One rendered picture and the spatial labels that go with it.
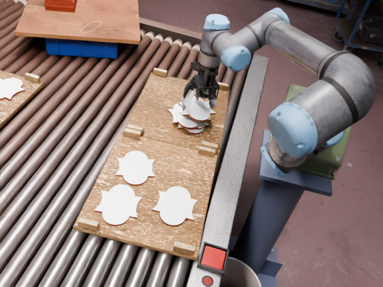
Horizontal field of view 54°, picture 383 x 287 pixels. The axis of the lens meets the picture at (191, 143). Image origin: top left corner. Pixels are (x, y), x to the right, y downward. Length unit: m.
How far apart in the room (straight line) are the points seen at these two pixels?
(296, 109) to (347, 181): 2.15
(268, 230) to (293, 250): 0.64
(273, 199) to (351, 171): 1.50
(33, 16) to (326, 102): 1.37
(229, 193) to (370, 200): 1.76
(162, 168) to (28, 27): 0.86
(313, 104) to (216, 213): 0.53
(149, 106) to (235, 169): 0.42
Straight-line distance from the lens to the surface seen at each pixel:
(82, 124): 1.41
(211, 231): 1.14
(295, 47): 0.99
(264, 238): 1.78
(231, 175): 1.29
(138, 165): 1.22
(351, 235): 2.60
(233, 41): 1.10
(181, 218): 1.11
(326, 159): 1.45
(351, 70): 0.84
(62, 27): 1.74
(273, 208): 1.61
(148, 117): 1.42
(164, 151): 1.29
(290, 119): 0.77
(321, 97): 0.79
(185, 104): 1.32
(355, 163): 3.10
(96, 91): 1.57
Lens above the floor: 1.84
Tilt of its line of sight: 43 degrees down
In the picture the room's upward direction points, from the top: 12 degrees clockwise
